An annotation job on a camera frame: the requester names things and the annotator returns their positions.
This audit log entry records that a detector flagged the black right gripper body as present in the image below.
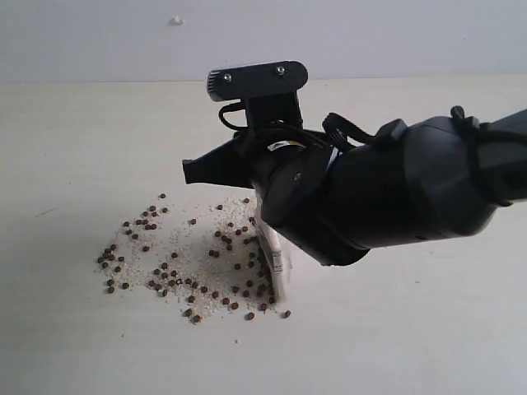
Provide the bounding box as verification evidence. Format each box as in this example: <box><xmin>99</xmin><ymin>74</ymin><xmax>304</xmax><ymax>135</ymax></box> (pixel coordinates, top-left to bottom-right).
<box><xmin>182</xmin><ymin>93</ymin><xmax>368</xmax><ymax>267</ymax></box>

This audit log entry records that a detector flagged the wooden paint brush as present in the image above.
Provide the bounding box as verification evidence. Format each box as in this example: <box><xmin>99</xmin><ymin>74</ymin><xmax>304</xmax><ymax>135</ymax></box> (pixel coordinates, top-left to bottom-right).
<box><xmin>254</xmin><ymin>193</ymin><xmax>292</xmax><ymax>303</ymax></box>

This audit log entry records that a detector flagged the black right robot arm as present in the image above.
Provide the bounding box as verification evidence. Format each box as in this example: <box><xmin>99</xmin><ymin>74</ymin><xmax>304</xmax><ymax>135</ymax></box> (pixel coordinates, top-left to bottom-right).
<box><xmin>183</xmin><ymin>94</ymin><xmax>526</xmax><ymax>266</ymax></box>

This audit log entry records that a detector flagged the pile of pellets and grains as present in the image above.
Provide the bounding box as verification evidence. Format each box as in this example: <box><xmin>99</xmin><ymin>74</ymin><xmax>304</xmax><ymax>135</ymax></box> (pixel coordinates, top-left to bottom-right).
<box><xmin>94</xmin><ymin>193</ymin><xmax>291</xmax><ymax>325</ymax></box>

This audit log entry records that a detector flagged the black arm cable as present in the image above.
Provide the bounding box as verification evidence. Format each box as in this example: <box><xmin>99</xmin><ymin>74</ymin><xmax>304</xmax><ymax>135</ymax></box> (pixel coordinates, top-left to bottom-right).
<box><xmin>216</xmin><ymin>102</ymin><xmax>250</xmax><ymax>133</ymax></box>

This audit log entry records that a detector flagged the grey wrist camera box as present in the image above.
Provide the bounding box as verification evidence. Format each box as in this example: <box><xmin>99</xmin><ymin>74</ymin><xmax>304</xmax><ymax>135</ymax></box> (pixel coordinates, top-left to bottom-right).
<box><xmin>206</xmin><ymin>61</ymin><xmax>308</xmax><ymax>102</ymax></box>

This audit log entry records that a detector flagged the white blob on wall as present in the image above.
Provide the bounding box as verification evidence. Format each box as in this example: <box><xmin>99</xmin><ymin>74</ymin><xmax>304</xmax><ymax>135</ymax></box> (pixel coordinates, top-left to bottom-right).
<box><xmin>169</xmin><ymin>16</ymin><xmax>185</xmax><ymax>26</ymax></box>

